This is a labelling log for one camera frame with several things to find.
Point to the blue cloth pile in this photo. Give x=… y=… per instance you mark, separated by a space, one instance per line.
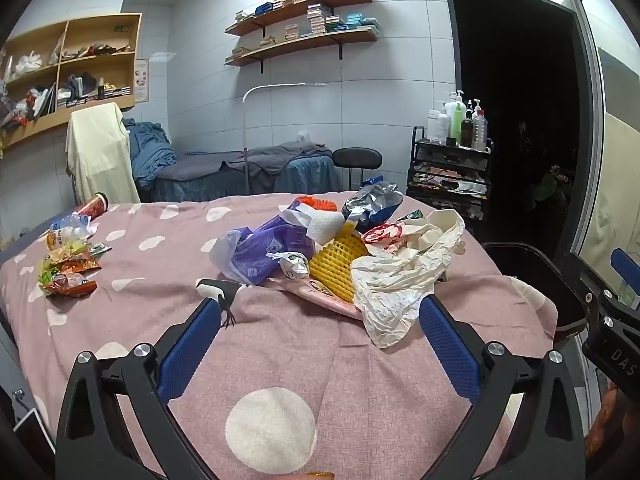
x=150 y=152

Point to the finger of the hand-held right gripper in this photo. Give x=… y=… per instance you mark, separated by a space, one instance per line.
x=617 y=350
x=626 y=266

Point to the yellow green snack packet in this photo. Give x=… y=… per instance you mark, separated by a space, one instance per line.
x=49 y=271

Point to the group of pump bottles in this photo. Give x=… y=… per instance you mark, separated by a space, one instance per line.
x=457 y=122

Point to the purple plastic bag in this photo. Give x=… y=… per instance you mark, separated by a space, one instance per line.
x=265 y=255

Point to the yellow foam fruit net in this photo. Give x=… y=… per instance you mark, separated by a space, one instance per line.
x=335 y=265

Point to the orange snack packet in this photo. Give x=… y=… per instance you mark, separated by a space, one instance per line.
x=75 y=263

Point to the white arc floor lamp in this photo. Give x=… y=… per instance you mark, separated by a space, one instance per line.
x=246 y=135

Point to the dark trash bin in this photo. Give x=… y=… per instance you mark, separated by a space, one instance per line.
x=540 y=285

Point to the clear plastic bottle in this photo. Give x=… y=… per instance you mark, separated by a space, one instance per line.
x=67 y=232

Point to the wall shelves with boxes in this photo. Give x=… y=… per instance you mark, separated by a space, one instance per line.
x=317 y=20

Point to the wooden cubby shelf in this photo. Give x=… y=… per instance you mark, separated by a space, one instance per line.
x=127 y=35

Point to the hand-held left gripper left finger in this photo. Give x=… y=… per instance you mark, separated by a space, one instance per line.
x=192 y=345

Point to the grey framed glass door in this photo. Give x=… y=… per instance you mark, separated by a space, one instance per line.
x=590 y=110

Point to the potted plant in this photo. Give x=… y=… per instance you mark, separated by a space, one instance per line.
x=547 y=185

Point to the pink flat packet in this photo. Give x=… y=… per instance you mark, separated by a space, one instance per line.
x=320 y=295

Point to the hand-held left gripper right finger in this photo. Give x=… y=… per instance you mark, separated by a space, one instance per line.
x=447 y=347

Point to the orange foam fruit net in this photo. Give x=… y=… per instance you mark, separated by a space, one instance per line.
x=317 y=203

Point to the massage bed with blue cover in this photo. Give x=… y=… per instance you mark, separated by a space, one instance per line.
x=200 y=175

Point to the small crumpled white wrapper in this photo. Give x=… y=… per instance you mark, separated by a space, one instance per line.
x=292 y=264

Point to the black round stool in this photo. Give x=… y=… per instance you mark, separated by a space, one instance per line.
x=356 y=156

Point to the black mesh cart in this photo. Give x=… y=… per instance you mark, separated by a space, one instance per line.
x=447 y=170

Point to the blue silver snack bag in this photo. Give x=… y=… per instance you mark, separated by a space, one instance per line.
x=372 y=202

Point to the white paper towel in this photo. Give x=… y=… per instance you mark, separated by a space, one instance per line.
x=325 y=225

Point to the pink polka dot blanket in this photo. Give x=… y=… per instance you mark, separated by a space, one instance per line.
x=300 y=360

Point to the wall poster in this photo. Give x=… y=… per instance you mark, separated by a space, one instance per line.
x=142 y=80

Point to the small green packet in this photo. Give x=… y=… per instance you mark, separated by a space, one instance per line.
x=411 y=215

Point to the cream towel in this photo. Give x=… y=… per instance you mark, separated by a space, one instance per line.
x=97 y=150

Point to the crumpled white paper bag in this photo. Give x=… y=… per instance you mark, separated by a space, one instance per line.
x=400 y=285

